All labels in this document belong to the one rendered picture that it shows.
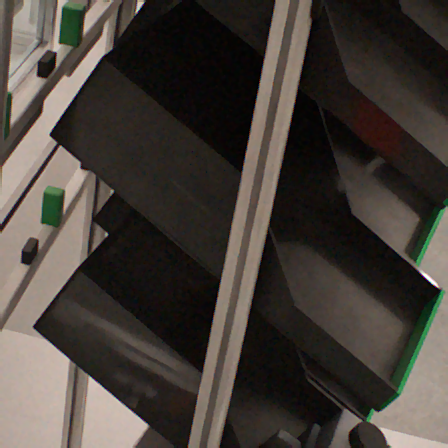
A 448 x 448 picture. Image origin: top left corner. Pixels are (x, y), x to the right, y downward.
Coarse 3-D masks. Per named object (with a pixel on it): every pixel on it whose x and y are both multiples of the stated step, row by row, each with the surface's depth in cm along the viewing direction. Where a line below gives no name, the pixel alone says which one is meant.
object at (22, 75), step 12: (48, 0) 212; (48, 12) 213; (48, 24) 215; (48, 36) 216; (36, 48) 215; (48, 48) 217; (36, 60) 212; (24, 72) 206; (12, 84) 201; (24, 84) 208; (12, 96) 203
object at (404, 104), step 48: (240, 0) 67; (336, 0) 77; (384, 0) 77; (336, 48) 66; (384, 48) 76; (432, 48) 77; (336, 96) 67; (384, 96) 72; (432, 96) 76; (384, 144) 68; (432, 144) 72; (432, 192) 68
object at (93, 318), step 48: (144, 240) 94; (96, 288) 81; (144, 288) 94; (192, 288) 94; (48, 336) 85; (96, 336) 83; (144, 336) 81; (192, 336) 93; (144, 384) 84; (192, 384) 82; (240, 384) 93; (288, 384) 95; (240, 432) 90; (288, 432) 92
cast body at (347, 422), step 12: (336, 420) 88; (348, 420) 88; (360, 420) 88; (276, 432) 89; (312, 432) 89; (324, 432) 88; (336, 432) 86; (348, 432) 87; (360, 432) 86; (372, 432) 87; (276, 444) 89; (288, 444) 89; (300, 444) 89; (312, 444) 88; (324, 444) 86; (336, 444) 85; (348, 444) 86; (360, 444) 85; (372, 444) 86; (384, 444) 87
